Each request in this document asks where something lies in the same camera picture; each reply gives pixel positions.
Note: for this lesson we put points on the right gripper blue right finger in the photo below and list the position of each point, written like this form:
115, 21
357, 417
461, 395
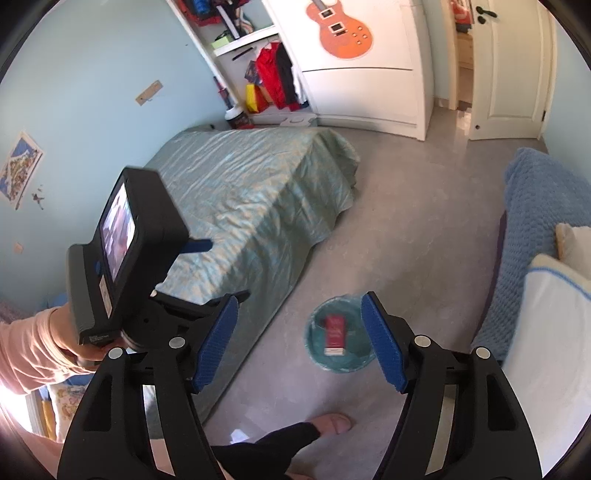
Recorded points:
490, 436

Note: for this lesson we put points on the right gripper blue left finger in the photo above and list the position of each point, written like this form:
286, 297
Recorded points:
108, 438

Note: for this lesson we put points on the dark red cosmetic box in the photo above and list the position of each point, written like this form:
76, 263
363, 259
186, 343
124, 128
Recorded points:
335, 335

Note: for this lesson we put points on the person's pink sleeved left forearm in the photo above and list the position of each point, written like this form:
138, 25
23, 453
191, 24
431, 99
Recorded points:
30, 357

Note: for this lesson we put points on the teal lined trash bin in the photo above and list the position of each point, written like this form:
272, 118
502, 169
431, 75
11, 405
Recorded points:
359, 350

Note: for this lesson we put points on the person's left hand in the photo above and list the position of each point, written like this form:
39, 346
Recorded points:
66, 337

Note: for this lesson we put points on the green satin covered bed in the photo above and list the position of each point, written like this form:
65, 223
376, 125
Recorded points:
265, 197

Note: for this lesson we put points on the white jar on floor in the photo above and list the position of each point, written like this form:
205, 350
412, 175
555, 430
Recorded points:
237, 118

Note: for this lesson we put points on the yellow bag in closet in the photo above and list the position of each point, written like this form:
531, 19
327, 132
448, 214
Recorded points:
255, 99

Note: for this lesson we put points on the person's left leg and slipper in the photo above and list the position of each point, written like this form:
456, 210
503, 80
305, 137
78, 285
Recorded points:
270, 456

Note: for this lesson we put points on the red hanging clothes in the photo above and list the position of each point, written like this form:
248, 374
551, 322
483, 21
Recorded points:
274, 67

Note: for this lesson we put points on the beige pillow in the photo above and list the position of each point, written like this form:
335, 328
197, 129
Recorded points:
573, 245

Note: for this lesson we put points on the blue knitted blanket bed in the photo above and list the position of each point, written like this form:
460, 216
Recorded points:
540, 193

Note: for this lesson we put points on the white wardrobe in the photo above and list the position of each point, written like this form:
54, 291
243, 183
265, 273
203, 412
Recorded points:
390, 89

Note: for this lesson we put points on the cream room door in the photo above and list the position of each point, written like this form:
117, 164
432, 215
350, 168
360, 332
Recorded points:
513, 50

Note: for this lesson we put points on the map poster on wall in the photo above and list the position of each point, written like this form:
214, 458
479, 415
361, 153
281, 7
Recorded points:
19, 168

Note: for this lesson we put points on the orange guitar wall sticker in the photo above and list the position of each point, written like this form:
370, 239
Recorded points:
341, 35

